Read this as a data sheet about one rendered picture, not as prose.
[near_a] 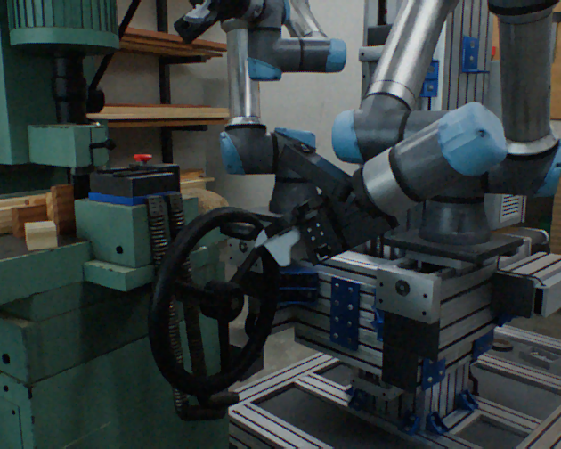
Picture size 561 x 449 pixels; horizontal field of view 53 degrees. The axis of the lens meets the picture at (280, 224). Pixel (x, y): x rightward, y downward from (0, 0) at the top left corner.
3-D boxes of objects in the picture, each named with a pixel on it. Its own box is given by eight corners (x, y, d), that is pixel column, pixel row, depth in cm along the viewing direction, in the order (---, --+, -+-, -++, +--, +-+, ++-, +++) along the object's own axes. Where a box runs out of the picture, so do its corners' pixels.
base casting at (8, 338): (26, 387, 79) (20, 327, 78) (-140, 308, 111) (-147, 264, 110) (228, 301, 116) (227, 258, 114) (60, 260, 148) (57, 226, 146)
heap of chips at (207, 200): (207, 214, 108) (207, 194, 108) (156, 207, 116) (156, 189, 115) (236, 207, 116) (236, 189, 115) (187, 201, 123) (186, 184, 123)
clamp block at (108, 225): (133, 269, 81) (129, 208, 79) (75, 256, 88) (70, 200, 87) (202, 248, 93) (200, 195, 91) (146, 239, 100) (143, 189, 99)
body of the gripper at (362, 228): (307, 269, 73) (383, 232, 66) (280, 209, 74) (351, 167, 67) (336, 256, 79) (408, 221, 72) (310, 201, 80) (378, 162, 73)
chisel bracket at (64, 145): (76, 176, 96) (72, 126, 94) (28, 171, 103) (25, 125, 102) (111, 173, 102) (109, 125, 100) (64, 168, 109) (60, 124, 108)
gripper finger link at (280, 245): (257, 280, 79) (305, 256, 74) (239, 242, 80) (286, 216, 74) (270, 274, 81) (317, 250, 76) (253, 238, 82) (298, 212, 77)
